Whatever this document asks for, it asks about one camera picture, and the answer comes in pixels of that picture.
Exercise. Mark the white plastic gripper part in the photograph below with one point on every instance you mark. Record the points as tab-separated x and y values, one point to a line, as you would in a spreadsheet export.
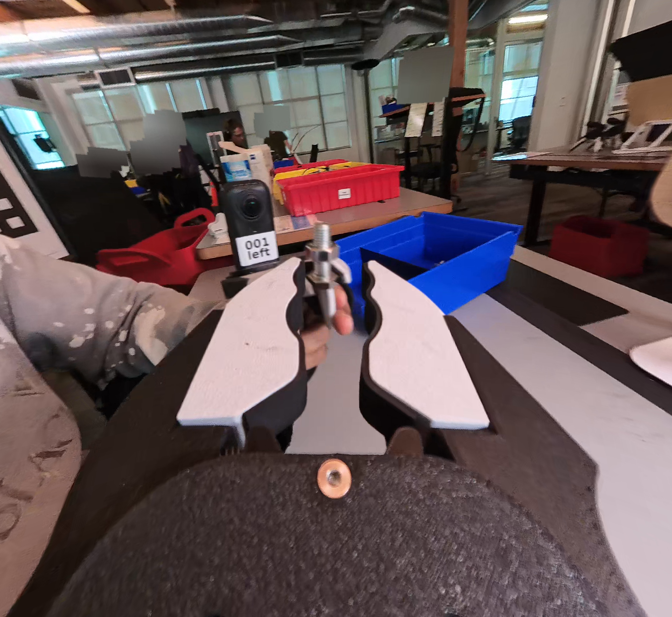
216	228

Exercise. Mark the black standing desk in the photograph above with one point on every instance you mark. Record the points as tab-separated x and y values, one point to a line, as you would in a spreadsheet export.
446	118

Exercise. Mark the silver steel bolt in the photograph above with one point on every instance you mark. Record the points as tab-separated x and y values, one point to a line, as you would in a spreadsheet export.
321	281

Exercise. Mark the red plastic tote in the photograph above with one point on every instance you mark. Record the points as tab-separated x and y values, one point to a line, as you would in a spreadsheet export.
309	163
336	192

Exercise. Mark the red floor box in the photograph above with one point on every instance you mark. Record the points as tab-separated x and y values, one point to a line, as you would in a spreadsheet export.
598	244

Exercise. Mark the grey table wooden edge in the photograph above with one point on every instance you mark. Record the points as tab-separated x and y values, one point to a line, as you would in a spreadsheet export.
367	213

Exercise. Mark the black framed marker board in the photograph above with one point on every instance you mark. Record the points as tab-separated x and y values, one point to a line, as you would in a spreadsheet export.
36	207

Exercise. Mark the blue white wipes canister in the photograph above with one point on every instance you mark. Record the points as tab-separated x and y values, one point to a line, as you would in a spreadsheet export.
236	168

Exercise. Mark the person's left hand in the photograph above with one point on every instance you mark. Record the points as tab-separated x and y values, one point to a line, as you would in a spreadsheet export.
344	320

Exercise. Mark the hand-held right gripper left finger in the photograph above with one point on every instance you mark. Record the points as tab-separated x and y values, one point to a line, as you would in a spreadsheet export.
246	349

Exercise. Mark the person's left forearm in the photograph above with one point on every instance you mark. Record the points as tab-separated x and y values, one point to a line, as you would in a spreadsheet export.
105	312

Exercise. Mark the instruction sheet stand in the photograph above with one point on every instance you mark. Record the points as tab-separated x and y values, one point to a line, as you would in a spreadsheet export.
653	360

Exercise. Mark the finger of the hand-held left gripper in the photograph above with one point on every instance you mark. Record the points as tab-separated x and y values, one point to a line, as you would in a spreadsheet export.
344	273

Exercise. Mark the silver hex nut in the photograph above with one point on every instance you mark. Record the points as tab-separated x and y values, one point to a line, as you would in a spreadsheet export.
317	255

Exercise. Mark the white cardboard box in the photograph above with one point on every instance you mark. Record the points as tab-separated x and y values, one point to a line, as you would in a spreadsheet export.
261	165

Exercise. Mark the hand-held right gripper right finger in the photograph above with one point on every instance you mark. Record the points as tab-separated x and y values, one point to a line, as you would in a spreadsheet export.
420	360

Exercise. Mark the wooden table black legs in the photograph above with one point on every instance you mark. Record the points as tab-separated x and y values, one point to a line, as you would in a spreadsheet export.
577	160

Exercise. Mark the blue plastic bin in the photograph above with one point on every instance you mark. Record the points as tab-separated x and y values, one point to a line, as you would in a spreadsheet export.
446	239

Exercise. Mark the yellow plastic tote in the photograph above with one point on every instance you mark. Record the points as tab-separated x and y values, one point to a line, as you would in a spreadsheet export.
315	172

